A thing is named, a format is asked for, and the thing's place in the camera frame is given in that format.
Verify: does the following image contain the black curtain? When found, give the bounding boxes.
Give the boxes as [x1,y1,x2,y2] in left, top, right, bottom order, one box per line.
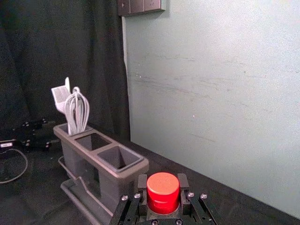
[0,0,131,150]

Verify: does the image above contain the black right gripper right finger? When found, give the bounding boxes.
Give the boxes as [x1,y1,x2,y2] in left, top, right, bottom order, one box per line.
[177,173,218,225]

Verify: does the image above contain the black table cloth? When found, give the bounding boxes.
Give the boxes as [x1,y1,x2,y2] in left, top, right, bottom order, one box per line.
[0,131,300,225]

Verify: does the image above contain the white slotted spatula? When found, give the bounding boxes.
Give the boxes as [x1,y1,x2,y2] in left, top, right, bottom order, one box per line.
[51,77,71,118]

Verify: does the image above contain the thin grey cable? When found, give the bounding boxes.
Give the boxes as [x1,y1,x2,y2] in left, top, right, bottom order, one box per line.
[0,148,29,184]

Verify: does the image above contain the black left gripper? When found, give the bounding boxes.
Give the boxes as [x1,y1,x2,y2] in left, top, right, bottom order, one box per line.
[0,118,56,154]

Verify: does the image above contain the white whisk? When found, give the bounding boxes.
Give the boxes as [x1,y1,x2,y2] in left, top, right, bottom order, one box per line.
[64,86,90,136]

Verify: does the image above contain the grey wall switch panel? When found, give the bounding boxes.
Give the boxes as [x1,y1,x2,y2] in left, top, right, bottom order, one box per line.
[117,0,167,16]

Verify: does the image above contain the red round cap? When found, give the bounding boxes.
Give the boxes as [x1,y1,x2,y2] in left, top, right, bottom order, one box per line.
[146,172,181,215]

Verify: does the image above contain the grey three-compartment utensil holder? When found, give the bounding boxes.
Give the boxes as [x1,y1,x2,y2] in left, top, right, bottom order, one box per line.
[53,123,150,213]

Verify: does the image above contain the grey drip tray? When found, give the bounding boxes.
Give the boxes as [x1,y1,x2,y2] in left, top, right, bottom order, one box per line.
[58,156,118,225]

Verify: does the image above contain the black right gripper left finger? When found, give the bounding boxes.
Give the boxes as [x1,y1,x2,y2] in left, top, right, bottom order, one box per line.
[109,173,148,225]

